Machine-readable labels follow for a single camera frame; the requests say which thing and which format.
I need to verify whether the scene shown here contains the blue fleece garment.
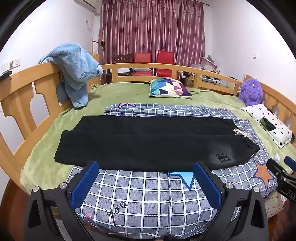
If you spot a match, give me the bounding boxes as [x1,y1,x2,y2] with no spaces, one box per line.
[38,42,104,109]

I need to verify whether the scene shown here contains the red striped curtain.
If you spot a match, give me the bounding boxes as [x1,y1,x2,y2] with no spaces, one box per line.
[99,0,206,66]

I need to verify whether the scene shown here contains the red chair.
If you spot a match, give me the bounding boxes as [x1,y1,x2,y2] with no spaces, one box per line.
[133,52,153,77]
[155,49,175,77]

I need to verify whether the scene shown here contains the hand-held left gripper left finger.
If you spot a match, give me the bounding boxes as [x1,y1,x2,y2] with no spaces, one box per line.
[24,160,100,241]

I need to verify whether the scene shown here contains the wooden bed frame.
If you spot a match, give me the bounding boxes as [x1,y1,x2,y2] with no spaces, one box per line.
[0,61,296,193]

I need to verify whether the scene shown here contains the dark green cloth item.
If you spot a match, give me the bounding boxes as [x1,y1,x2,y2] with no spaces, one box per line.
[259,116,277,132]

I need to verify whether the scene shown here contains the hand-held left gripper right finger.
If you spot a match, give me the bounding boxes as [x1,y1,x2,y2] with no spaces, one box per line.
[193,161,270,241]

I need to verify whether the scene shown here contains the purple plush toy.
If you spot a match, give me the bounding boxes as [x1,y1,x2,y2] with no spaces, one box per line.
[238,78,264,107]

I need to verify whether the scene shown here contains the white star print sheet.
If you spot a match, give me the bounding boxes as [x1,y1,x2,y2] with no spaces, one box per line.
[264,191,287,218]

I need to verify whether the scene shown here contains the colourful triangle pattern pillow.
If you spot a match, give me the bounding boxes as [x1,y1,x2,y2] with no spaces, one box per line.
[149,77,193,99]

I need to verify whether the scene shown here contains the dark wooden chair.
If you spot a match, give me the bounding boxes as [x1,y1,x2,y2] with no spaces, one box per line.
[113,54,133,64]

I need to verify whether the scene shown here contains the wooden coat rack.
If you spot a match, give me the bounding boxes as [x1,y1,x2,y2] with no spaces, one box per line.
[91,39,105,66]

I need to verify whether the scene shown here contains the green bed sheet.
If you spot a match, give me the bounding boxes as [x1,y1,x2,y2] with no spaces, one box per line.
[20,82,296,197]

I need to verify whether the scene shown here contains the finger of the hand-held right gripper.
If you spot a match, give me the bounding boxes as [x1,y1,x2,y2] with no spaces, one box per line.
[266,158,289,180]
[284,156,296,173]

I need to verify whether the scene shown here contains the grey checked star blanket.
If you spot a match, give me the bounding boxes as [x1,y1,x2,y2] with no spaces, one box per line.
[65,103,279,240]

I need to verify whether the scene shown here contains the black pants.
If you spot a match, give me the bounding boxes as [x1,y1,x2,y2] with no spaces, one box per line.
[54,115,260,173]

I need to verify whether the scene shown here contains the white air conditioner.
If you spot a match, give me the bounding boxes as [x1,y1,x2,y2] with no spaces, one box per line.
[74,0,101,15]

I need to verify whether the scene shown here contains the white flower print pillow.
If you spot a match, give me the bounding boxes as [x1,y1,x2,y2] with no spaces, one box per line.
[240,104,294,149]

